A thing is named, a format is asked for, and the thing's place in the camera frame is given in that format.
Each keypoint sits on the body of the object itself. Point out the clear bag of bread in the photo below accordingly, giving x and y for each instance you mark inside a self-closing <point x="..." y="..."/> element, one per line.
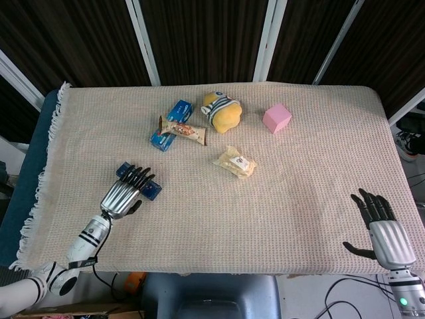
<point x="234" y="163"/>

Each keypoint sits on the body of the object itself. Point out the cardboard box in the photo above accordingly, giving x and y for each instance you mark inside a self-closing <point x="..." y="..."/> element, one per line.
<point x="76" y="312"/>

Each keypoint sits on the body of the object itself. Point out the blue cookie box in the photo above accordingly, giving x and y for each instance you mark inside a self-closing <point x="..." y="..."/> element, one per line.
<point x="181" y="111"/>

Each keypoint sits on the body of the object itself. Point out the yellow plush toy striped hat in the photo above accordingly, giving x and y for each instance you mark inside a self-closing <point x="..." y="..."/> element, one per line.
<point x="225" y="118"/>

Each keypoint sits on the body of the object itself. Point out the dark blue rectangular box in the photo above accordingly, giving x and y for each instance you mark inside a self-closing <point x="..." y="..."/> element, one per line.
<point x="152" y="191"/>

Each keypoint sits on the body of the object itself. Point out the white sneaker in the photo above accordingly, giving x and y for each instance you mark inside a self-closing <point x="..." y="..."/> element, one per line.
<point x="406" y="146"/>

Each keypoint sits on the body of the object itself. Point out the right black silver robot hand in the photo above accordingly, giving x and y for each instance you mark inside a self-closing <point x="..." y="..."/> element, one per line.
<point x="391" y="242"/>

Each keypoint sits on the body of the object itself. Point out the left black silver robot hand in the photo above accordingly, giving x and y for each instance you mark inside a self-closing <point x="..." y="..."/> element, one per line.
<point x="119" y="199"/>

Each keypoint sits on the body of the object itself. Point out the brown snack bar wrapper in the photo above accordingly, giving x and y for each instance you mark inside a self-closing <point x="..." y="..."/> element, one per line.
<point x="182" y="129"/>

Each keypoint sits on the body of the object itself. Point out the blue grey chair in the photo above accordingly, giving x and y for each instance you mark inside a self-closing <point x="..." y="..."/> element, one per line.
<point x="212" y="295"/>

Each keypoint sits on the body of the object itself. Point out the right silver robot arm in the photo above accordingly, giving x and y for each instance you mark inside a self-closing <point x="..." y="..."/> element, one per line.
<point x="403" y="289"/>

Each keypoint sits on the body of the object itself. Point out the white screen frame post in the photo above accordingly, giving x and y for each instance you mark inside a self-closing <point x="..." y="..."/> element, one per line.
<point x="406" y="111"/>
<point x="338" y="41"/>
<point x="265" y="50"/>
<point x="142" y="43"/>
<point x="20" y="83"/>

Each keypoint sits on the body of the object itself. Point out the pink cube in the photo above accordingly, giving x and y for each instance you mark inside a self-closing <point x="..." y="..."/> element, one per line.
<point x="277" y="118"/>

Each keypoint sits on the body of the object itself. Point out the beige waffle blanket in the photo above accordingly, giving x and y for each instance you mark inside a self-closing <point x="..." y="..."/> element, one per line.
<point x="212" y="216"/>

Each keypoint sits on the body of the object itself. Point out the orange object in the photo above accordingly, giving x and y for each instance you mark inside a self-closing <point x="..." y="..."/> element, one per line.
<point x="134" y="282"/>

